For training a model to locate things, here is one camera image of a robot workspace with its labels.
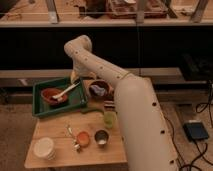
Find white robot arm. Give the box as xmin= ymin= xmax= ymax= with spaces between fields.
xmin=64 ymin=35 xmax=178 ymax=171

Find green plastic cup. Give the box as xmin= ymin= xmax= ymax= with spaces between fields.
xmin=103 ymin=111 xmax=116 ymax=129

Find metal cup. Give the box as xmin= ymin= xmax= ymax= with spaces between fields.
xmin=94 ymin=130 xmax=109 ymax=147

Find orange apple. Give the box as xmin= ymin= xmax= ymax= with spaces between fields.
xmin=77 ymin=131 xmax=90 ymax=147

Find dark brown bowl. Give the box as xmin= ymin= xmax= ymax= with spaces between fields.
xmin=88 ymin=81 xmax=110 ymax=99

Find brown toy food piece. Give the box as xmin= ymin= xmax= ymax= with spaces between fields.
xmin=104 ymin=101 xmax=115 ymax=110

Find white plastic spoon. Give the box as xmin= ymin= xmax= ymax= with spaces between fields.
xmin=51 ymin=83 xmax=79 ymax=101

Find green plastic tray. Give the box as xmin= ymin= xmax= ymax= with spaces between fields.
xmin=32 ymin=77 xmax=88 ymax=118

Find red-brown bowl in tray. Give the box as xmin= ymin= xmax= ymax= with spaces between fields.
xmin=41 ymin=88 xmax=68 ymax=106

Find white stacked plates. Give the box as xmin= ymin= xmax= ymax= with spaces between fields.
xmin=33 ymin=137 xmax=55 ymax=160

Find black pedal box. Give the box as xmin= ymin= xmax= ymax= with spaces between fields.
xmin=183 ymin=122 xmax=209 ymax=141

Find black floor cable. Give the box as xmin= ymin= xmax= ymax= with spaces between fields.
xmin=164 ymin=79 xmax=213 ymax=171

